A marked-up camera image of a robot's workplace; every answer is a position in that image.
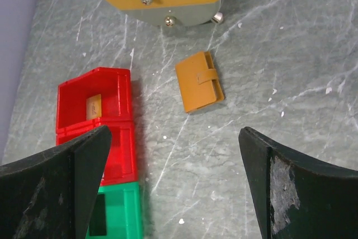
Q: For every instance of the green plastic bin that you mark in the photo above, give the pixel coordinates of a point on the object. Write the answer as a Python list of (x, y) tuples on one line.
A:
[(117, 212)]

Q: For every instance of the red bin with silver card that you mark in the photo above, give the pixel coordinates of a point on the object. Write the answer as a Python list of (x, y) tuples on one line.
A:
[(121, 166)]

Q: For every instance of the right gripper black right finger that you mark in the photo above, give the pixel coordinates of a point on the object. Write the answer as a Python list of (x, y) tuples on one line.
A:
[(296, 195)]

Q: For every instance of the tan leather card holder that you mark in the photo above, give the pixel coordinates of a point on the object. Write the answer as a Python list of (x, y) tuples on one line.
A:
[(198, 81)]

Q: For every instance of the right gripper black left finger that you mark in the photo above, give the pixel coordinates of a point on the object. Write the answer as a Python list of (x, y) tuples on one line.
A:
[(52, 194)]

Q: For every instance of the red bin with gold card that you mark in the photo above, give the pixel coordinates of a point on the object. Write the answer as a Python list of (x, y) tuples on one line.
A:
[(113, 84)]

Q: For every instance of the gold VIP card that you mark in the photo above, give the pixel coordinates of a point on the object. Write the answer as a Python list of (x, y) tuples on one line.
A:
[(93, 107)]

